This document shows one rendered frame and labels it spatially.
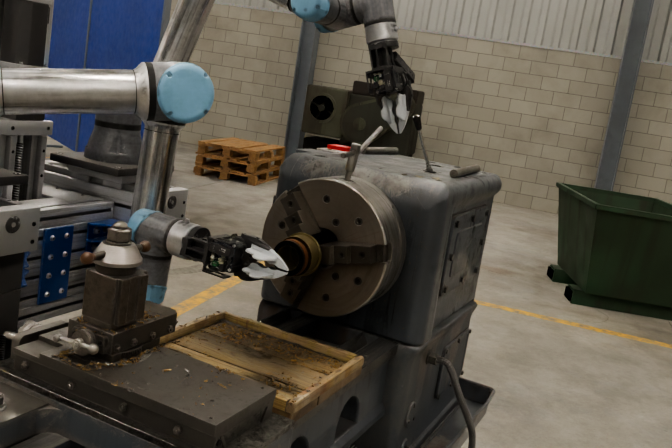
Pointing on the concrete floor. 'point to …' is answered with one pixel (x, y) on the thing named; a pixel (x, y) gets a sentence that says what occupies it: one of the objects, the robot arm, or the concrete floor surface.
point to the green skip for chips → (614, 251)
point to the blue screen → (107, 23)
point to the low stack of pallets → (239, 159)
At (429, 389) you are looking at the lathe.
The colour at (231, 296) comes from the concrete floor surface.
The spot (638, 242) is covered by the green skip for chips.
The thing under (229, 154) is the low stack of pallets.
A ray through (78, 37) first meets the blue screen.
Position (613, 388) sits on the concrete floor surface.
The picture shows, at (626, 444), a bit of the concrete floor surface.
